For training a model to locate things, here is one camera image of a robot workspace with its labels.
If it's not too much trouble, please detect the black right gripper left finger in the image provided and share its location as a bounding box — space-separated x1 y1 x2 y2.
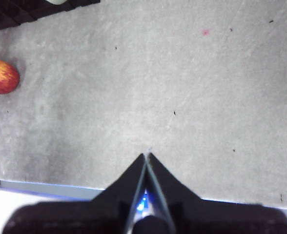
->
3 153 147 234

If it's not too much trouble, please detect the red apple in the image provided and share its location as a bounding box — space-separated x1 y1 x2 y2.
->
0 58 21 95

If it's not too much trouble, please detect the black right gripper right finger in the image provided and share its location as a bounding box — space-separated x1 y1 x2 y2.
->
147 152 287 234

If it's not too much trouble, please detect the black plate rack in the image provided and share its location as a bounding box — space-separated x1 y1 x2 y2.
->
0 0 102 35

